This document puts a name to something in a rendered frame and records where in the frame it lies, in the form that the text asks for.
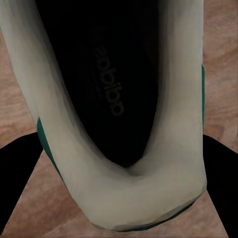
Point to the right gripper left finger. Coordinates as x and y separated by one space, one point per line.
17 161

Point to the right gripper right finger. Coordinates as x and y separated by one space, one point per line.
221 167

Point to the gym shoe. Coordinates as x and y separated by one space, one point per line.
116 89

